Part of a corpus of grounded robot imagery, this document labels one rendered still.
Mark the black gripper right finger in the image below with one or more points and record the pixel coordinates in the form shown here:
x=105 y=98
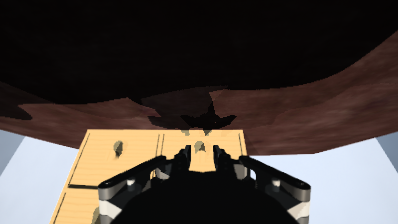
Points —
x=292 y=193

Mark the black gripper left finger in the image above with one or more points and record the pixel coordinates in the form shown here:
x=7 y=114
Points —
x=115 y=192

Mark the small wooden chest of drawers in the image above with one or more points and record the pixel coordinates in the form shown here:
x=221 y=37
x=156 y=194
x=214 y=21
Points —
x=93 y=189

